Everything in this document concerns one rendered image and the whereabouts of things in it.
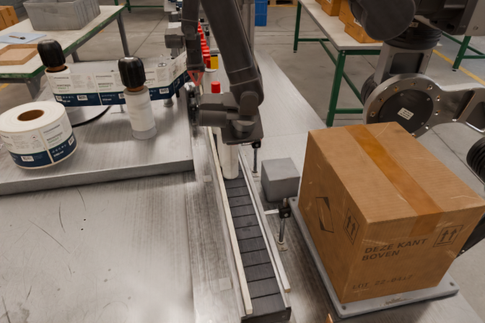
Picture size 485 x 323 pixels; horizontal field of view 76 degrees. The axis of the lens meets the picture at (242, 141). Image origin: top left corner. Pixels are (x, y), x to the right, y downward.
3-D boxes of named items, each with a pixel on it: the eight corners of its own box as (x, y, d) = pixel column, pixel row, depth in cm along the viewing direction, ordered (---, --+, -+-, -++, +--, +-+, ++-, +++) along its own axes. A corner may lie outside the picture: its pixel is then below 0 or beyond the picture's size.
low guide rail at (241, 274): (198, 88, 149) (198, 84, 148) (201, 88, 150) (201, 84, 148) (246, 314, 63) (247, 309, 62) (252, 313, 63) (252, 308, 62)
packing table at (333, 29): (289, 50, 462) (294, -7, 418) (343, 50, 463) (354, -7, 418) (322, 132, 282) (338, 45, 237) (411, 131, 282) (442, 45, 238)
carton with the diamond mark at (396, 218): (296, 205, 93) (307, 129, 78) (371, 195, 97) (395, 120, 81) (340, 305, 69) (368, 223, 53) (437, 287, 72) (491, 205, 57)
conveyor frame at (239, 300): (190, 59, 199) (189, 52, 196) (207, 58, 201) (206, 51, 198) (240, 331, 66) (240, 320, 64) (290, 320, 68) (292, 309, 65)
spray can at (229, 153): (221, 170, 102) (218, 116, 90) (237, 169, 103) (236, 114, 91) (224, 181, 98) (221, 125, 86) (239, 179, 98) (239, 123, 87)
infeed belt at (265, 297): (192, 58, 199) (191, 52, 196) (205, 57, 200) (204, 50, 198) (247, 327, 66) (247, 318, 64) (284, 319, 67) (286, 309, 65)
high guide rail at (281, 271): (213, 76, 148) (213, 73, 147) (216, 76, 148) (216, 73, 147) (283, 293, 61) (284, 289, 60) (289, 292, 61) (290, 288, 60)
